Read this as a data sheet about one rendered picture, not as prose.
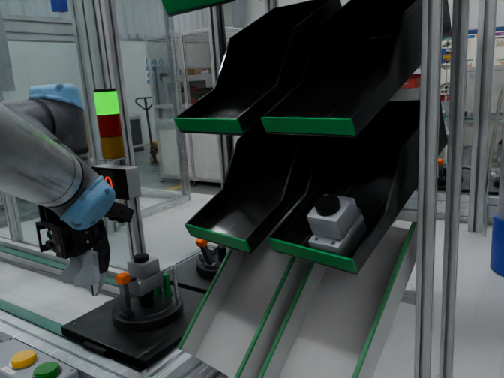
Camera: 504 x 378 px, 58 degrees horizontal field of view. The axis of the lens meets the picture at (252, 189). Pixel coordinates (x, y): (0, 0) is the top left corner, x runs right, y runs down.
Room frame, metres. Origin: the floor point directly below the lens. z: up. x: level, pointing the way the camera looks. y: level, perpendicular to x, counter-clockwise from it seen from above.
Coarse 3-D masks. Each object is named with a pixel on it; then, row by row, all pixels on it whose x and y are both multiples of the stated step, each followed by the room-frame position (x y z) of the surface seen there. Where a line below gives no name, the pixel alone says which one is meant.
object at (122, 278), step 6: (120, 276) 0.79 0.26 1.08; (126, 276) 0.79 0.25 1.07; (132, 276) 0.82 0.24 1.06; (120, 282) 0.79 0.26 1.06; (126, 282) 0.79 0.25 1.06; (120, 288) 0.79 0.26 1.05; (126, 288) 0.79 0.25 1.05; (120, 294) 0.79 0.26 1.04; (126, 294) 0.79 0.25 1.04; (126, 300) 0.79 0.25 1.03; (126, 306) 0.79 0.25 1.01; (126, 312) 0.79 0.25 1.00
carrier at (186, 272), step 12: (216, 252) 1.09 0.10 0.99; (180, 264) 1.08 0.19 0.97; (192, 264) 1.08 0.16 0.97; (204, 264) 1.03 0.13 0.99; (216, 264) 1.00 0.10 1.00; (180, 276) 1.01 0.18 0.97; (192, 276) 1.00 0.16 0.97; (204, 276) 0.99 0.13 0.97; (192, 288) 0.95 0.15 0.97; (204, 288) 0.93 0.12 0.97
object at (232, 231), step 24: (240, 144) 0.75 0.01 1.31; (264, 144) 0.79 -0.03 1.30; (288, 144) 0.82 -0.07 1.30; (312, 144) 0.68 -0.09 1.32; (240, 168) 0.74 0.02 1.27; (264, 168) 0.77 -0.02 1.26; (288, 168) 0.74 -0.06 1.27; (312, 168) 0.68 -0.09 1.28; (240, 192) 0.73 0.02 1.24; (264, 192) 0.70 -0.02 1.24; (288, 192) 0.64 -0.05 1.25; (216, 216) 0.69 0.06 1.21; (240, 216) 0.66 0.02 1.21; (264, 216) 0.64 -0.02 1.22; (216, 240) 0.62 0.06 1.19; (240, 240) 0.57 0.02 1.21
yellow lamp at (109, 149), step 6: (102, 138) 1.02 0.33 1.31; (108, 138) 1.02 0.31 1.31; (114, 138) 1.02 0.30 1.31; (120, 138) 1.03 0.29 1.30; (102, 144) 1.03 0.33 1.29; (108, 144) 1.02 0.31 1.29; (114, 144) 1.02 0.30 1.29; (120, 144) 1.03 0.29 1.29; (102, 150) 1.03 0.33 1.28; (108, 150) 1.02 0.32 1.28; (114, 150) 1.02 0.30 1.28; (120, 150) 1.03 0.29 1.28; (108, 156) 1.02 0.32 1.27; (114, 156) 1.02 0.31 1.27; (120, 156) 1.03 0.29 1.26
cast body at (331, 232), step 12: (324, 204) 0.52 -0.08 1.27; (336, 204) 0.51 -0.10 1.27; (348, 204) 0.52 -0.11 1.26; (312, 216) 0.52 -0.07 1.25; (324, 216) 0.51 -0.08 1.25; (336, 216) 0.50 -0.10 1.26; (348, 216) 0.51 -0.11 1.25; (360, 216) 0.53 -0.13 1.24; (312, 228) 0.53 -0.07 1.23; (324, 228) 0.51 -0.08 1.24; (336, 228) 0.50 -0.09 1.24; (348, 228) 0.51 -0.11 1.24; (360, 228) 0.53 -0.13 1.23; (312, 240) 0.52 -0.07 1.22; (324, 240) 0.52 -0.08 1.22; (336, 240) 0.51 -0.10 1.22; (348, 240) 0.51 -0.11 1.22; (360, 240) 0.53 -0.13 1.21; (336, 252) 0.50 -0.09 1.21; (348, 252) 0.51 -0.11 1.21
